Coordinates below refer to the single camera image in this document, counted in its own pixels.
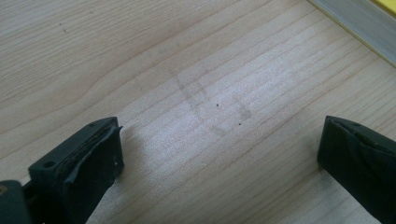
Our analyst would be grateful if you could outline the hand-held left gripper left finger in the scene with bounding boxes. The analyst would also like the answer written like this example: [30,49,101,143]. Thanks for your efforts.
[22,116,125,224]

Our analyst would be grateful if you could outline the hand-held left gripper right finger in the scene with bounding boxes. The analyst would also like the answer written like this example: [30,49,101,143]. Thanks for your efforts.
[317,115,396,224]

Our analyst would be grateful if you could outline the teal picture-cover book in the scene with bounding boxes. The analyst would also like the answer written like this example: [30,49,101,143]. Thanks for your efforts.
[307,0,396,68]

